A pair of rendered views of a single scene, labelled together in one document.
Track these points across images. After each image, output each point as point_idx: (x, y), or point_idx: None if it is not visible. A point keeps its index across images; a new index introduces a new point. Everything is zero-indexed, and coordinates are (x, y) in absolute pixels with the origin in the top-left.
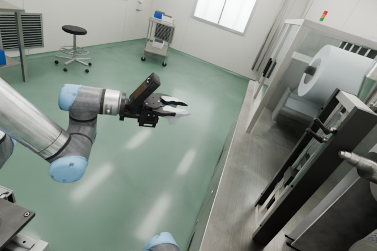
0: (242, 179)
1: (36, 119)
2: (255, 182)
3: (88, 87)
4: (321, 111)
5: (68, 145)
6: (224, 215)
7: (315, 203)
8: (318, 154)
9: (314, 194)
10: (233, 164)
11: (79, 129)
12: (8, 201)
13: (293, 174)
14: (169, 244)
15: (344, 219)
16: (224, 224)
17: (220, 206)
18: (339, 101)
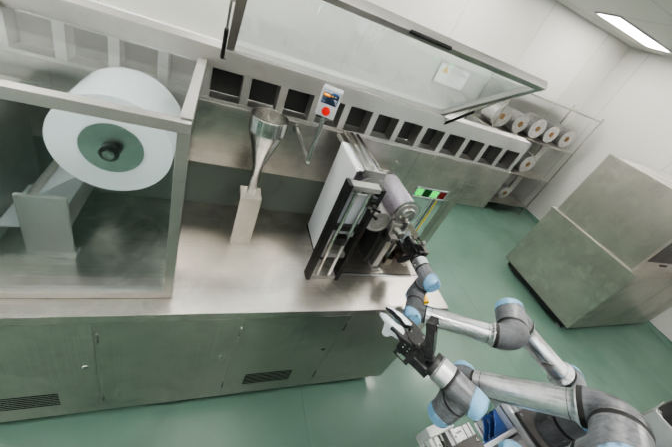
0: (286, 291)
1: (501, 375)
2: (279, 279)
3: (469, 385)
4: (345, 202)
5: (471, 369)
6: (336, 300)
7: (263, 232)
8: (370, 218)
9: None
10: (270, 303)
11: None
12: None
13: (344, 237)
14: (415, 308)
15: None
16: (343, 299)
17: (332, 304)
18: (358, 191)
